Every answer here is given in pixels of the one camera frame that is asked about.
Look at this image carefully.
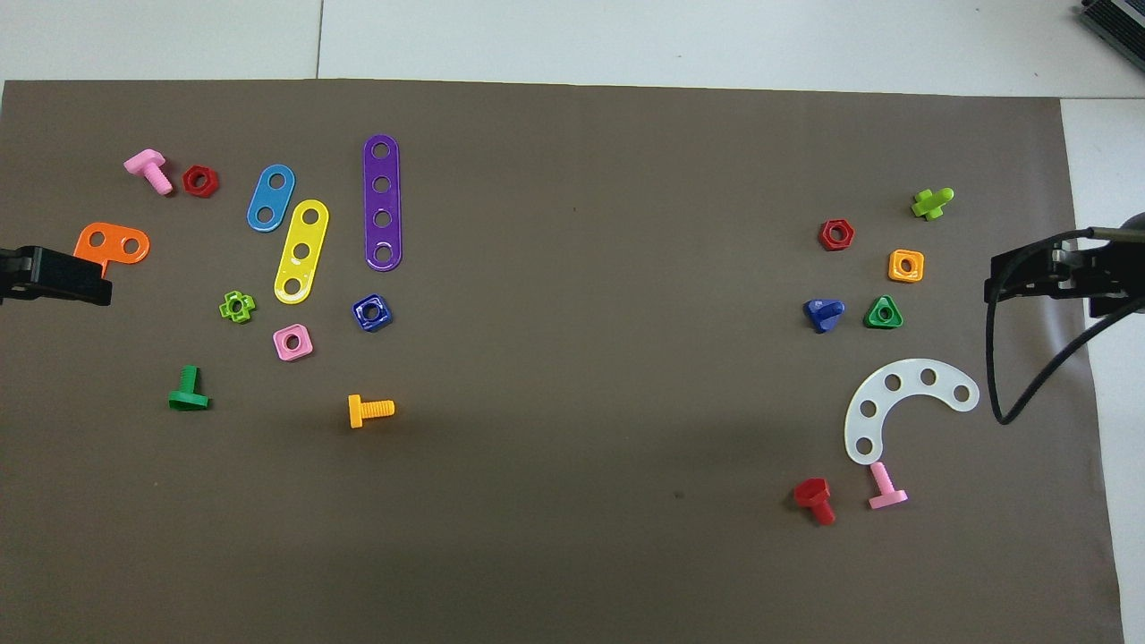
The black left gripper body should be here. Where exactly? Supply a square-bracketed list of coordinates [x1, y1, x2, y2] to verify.
[0, 246, 83, 303]

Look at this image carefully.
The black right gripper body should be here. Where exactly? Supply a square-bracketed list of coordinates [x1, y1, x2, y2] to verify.
[1009, 234, 1145, 318]

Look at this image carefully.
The blue triangle-head plastic screw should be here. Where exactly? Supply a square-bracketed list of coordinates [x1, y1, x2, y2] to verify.
[802, 298, 846, 335]

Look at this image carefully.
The blue square plastic nut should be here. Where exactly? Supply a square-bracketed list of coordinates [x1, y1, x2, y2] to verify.
[352, 294, 394, 333]

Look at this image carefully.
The lime cross-head plastic screw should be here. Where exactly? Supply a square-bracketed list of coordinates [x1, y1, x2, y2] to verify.
[911, 187, 955, 222]

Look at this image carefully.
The dark green plastic screw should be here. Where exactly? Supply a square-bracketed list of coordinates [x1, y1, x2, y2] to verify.
[168, 365, 211, 412]

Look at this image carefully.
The pink plastic screw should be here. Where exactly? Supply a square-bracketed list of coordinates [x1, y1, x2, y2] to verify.
[868, 462, 909, 511]
[123, 148, 174, 197]

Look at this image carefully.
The pink square plastic nut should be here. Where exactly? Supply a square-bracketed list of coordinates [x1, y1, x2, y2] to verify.
[273, 324, 315, 362]

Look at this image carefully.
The red hex-head plastic screw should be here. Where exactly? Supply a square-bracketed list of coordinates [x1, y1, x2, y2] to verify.
[793, 478, 837, 527]

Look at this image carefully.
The orange-yellow plastic screw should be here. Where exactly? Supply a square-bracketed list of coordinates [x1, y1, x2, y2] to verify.
[348, 394, 395, 429]

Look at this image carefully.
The orange three-hole corner plate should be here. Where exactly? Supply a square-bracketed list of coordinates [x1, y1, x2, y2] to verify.
[72, 222, 151, 278]

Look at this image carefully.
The white curved five-hole strip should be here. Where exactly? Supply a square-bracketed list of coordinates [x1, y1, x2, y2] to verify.
[844, 359, 981, 467]

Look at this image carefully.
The blue two-hole plastic strip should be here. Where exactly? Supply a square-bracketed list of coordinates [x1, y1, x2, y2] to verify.
[246, 164, 296, 233]

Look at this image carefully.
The yellow three-hole plastic strip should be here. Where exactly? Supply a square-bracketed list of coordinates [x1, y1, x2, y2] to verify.
[273, 199, 330, 306]

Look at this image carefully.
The grey ribbed metal device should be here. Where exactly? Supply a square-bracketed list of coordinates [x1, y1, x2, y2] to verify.
[1076, 0, 1145, 50]

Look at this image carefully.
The purple four-hole plastic strip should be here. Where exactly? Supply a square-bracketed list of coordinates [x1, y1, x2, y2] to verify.
[362, 134, 403, 272]

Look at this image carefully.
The brown table mat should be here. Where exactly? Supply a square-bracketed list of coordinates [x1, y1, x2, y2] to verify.
[0, 79, 1125, 644]

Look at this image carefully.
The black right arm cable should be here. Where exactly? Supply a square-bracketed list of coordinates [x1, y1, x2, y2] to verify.
[984, 226, 1145, 427]

